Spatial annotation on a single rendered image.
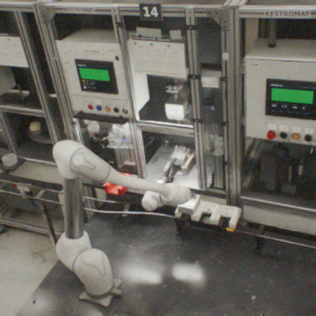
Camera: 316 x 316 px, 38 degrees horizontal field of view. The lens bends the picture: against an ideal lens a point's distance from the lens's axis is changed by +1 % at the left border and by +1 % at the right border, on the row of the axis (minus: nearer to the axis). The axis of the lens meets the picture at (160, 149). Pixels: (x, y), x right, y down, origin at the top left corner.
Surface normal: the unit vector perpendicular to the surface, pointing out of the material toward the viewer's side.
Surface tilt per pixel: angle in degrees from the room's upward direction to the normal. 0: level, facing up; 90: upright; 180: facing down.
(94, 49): 90
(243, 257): 0
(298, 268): 0
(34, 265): 0
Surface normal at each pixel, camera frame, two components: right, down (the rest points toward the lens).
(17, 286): -0.11, -0.83
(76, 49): -0.40, 0.54
